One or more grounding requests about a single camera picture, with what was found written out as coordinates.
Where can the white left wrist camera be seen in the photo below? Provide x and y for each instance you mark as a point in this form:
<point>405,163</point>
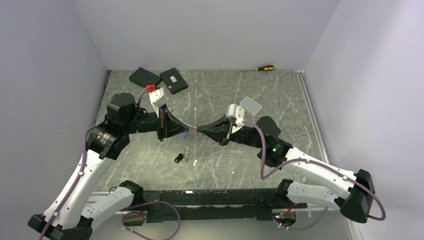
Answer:
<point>158,98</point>

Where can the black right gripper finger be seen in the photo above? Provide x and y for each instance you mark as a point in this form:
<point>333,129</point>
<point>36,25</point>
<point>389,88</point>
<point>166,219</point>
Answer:
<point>220,137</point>
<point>219,126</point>

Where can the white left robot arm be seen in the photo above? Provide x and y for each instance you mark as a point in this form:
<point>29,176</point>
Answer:
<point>70,217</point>

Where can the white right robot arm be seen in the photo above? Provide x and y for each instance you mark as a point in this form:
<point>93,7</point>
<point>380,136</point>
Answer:
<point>352,193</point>

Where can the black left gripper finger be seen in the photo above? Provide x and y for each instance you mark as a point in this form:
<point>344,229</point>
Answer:
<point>175,130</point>
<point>176,122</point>

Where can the metal arc keyring plate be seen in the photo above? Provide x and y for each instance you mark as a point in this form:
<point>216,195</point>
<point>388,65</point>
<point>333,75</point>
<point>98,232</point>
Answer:
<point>190,144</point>

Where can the clear plastic box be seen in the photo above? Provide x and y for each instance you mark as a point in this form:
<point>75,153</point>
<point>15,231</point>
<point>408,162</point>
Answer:
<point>250,105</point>

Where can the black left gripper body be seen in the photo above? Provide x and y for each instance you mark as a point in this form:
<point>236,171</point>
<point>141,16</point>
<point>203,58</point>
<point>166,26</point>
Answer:
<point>162,123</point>

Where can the black box with label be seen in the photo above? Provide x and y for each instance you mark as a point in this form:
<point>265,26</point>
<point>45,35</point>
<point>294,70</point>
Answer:
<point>173,80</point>

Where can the orange black screwdriver far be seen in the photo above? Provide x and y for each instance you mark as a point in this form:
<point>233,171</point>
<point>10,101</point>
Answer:
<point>265,68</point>

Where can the black flat box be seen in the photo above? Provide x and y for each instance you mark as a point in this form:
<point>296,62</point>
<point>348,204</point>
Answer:
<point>143,78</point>

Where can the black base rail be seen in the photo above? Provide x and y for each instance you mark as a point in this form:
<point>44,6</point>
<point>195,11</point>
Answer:
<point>211,204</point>

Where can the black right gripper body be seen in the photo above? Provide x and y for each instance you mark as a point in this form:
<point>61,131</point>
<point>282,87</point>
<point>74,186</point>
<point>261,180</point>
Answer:
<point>243,135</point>

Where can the black key fob with keys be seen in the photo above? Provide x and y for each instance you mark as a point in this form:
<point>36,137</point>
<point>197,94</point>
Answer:
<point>179,158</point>

